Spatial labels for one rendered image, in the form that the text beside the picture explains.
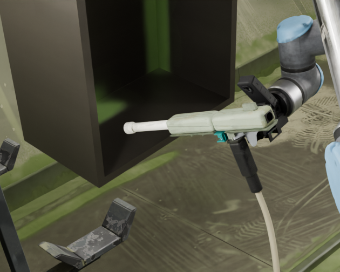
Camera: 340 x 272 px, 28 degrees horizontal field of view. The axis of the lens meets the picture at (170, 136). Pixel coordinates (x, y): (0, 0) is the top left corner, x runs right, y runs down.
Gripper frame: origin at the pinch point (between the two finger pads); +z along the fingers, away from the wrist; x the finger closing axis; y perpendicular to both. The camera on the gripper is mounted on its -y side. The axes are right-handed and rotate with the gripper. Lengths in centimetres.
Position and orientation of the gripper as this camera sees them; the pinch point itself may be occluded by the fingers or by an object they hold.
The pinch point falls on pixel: (229, 133)
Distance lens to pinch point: 157.8
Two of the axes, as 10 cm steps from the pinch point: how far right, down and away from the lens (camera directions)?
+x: -7.0, 0.3, 7.2
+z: -6.2, 4.7, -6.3
